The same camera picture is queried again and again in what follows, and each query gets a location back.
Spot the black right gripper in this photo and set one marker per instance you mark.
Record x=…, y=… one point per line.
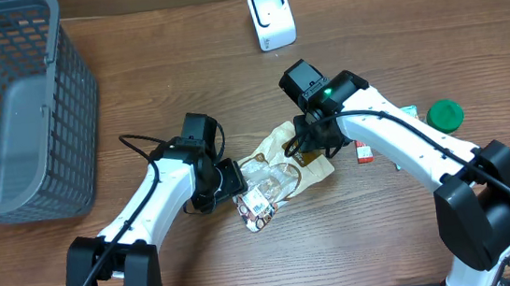
x=316, y=133

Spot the white barcode scanner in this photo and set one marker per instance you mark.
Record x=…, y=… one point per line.
x=273, y=22

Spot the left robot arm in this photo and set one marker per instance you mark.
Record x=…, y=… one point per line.
x=187, y=173

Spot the white brown snack wrapper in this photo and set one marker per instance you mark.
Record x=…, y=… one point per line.
x=273, y=179

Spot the red white snack bar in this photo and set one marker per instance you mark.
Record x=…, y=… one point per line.
x=364, y=153

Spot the grey plastic mesh basket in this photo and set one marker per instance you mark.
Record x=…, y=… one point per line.
x=48, y=117

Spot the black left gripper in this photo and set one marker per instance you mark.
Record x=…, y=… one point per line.
x=231, y=178

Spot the green lid Knorr jar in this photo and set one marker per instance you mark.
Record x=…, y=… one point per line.
x=445, y=115

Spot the teal orange snack packet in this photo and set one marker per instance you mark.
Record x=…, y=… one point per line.
x=411, y=111

